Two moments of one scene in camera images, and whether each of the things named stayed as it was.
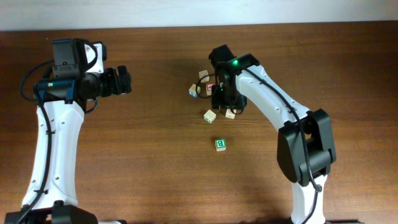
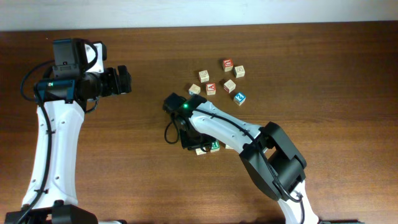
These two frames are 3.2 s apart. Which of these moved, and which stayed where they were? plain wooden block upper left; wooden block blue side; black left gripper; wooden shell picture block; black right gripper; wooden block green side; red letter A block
Moved: black right gripper; wooden block green side; wooden shell picture block
Stayed: red letter A block; black left gripper; wooden block blue side; plain wooden block upper left
